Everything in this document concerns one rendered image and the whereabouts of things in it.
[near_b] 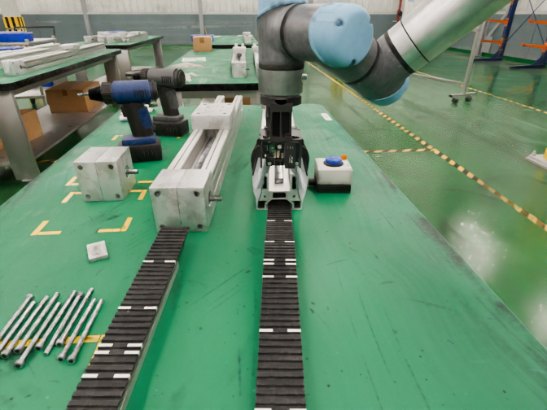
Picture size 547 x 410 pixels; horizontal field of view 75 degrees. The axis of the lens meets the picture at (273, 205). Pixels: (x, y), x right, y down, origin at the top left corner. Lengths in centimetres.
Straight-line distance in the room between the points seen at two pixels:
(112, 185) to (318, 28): 57
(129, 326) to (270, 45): 44
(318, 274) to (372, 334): 14
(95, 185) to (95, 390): 53
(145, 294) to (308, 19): 43
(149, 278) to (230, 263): 14
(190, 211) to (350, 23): 42
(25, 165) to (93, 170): 222
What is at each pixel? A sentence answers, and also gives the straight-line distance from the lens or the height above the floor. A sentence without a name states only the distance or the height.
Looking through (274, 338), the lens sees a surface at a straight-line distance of 45.
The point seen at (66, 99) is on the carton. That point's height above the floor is 36.
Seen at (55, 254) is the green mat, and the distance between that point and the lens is 74.
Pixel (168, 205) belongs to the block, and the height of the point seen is 84.
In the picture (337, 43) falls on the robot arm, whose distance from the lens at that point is 49.
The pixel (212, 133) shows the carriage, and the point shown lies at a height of 85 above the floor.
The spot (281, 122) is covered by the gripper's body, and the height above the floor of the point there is 100.
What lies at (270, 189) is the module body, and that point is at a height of 82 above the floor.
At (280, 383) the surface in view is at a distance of 42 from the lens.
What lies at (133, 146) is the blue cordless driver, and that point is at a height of 83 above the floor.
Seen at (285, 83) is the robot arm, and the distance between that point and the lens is 60.
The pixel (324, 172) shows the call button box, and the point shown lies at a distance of 83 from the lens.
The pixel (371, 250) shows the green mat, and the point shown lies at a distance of 67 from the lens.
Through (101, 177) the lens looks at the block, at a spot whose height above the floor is 84.
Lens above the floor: 115
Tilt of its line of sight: 28 degrees down
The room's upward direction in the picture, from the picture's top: straight up
